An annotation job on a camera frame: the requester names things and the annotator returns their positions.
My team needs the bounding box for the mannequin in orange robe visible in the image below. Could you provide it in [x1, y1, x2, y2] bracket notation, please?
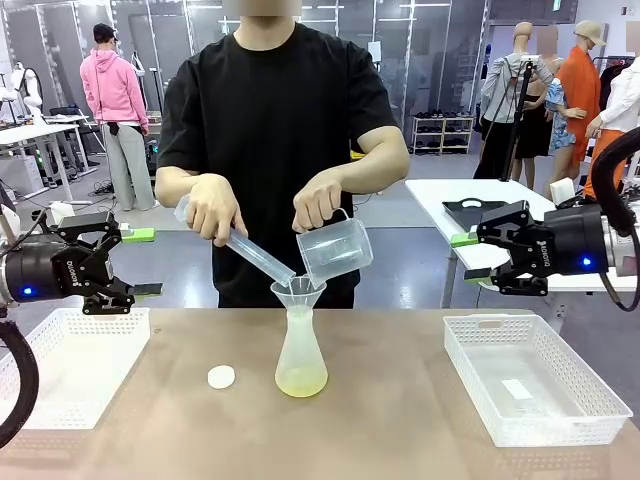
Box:
[543, 19, 609, 199]

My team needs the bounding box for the blue floral dress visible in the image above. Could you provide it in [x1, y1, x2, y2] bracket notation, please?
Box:
[544, 77, 577, 156]

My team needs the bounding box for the person in pink hoodie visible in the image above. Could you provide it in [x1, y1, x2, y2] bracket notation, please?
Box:
[79, 22, 158, 212]

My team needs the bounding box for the black plastic tray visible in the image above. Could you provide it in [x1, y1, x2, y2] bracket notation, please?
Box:
[441, 198, 507, 233]

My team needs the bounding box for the clear plastic graduated cylinder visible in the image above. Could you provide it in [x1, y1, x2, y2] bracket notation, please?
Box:
[173, 193, 299, 289]

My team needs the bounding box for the mannequin in grey jacket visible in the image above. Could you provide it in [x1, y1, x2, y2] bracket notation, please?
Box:
[472, 21, 557, 181]

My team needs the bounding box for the mannequin in white jacket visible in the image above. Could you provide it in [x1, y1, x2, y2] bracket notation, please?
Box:
[582, 19, 640, 201]

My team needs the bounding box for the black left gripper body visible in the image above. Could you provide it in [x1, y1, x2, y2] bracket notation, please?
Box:
[4, 238, 110, 304]

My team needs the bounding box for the black camera tripod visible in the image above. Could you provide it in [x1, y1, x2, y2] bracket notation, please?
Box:
[498, 54, 540, 182]

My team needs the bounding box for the person's right hand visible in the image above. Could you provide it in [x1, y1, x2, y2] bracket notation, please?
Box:
[188, 174, 250, 249]

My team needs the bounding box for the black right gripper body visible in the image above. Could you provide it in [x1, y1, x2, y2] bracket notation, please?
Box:
[513, 203, 611, 278]

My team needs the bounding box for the long white desk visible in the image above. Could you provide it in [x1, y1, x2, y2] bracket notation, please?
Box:
[0, 123, 95, 207]

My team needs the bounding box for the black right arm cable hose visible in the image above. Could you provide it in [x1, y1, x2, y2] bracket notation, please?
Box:
[590, 127, 640, 237]

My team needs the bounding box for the white perforated plastic basket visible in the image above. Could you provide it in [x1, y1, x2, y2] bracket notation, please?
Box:
[442, 313, 635, 448]
[0, 306, 152, 432]

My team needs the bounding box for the white round flask stopper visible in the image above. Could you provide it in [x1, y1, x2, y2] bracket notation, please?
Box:
[207, 364, 237, 390]

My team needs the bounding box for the translucent plastic conical flask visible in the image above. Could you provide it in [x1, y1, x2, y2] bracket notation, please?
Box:
[274, 305, 330, 399]

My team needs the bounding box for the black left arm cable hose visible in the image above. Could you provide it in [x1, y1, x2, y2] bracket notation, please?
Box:
[0, 318, 41, 450]

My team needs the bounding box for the person's right forearm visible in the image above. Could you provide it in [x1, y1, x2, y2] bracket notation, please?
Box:
[154, 165, 217, 207]

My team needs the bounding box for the translucent plastic funnel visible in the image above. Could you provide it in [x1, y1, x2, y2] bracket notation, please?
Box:
[269, 275, 328, 315]

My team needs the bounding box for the person in black clothes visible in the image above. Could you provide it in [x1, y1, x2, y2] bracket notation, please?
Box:
[153, 0, 412, 310]

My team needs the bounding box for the mannequin in black dress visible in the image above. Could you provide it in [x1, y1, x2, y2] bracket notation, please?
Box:
[513, 25, 560, 191]

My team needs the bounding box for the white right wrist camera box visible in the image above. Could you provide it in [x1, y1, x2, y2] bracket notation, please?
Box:
[548, 178, 577, 205]

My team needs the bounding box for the clear plastic measuring beaker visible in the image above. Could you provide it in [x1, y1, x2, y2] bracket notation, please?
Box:
[295, 208, 375, 290]

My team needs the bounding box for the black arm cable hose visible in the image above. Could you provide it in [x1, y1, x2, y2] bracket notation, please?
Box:
[0, 318, 41, 450]
[590, 127, 640, 237]

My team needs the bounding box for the person's left forearm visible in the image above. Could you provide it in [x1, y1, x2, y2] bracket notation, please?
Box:
[327, 124, 412, 194]

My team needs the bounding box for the white shoe rack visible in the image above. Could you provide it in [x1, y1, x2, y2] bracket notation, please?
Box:
[411, 113, 476, 156]

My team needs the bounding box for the person's left hand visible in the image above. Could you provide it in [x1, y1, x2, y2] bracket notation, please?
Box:
[291, 176, 345, 235]

